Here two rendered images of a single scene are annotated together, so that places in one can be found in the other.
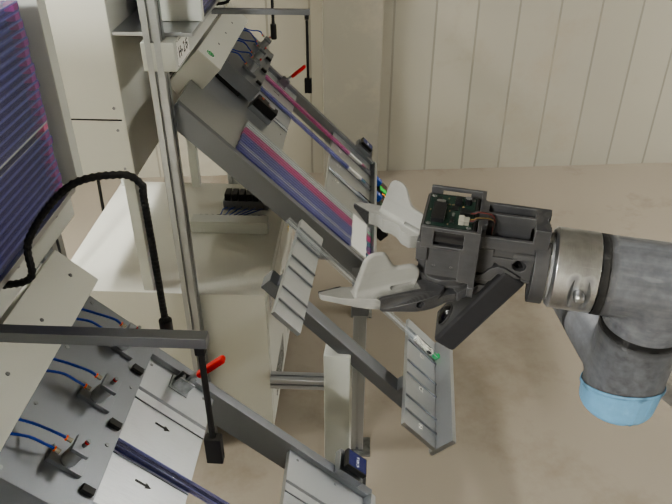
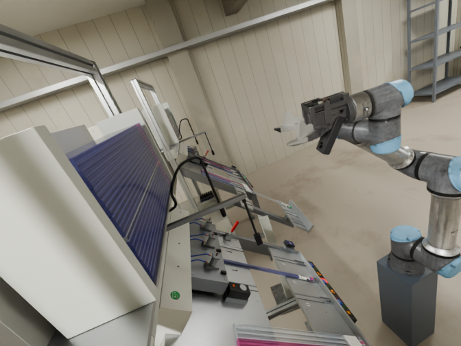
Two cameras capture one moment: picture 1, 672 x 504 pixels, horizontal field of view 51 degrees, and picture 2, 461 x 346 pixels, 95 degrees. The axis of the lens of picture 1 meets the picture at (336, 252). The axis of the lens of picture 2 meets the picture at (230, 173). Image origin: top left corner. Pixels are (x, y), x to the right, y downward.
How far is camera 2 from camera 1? 0.31 m
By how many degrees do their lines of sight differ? 13
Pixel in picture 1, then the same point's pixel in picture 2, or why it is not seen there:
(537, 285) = (352, 111)
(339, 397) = (269, 231)
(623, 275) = (376, 95)
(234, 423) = (247, 246)
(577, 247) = (357, 95)
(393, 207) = (287, 121)
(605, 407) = (387, 147)
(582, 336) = (365, 132)
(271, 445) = (262, 248)
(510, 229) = (333, 101)
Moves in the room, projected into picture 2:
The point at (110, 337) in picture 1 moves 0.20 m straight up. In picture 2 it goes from (213, 208) to (188, 150)
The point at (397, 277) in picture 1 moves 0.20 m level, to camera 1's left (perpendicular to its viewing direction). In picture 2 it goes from (308, 129) to (239, 158)
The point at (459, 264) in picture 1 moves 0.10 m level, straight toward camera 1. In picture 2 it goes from (325, 116) to (346, 122)
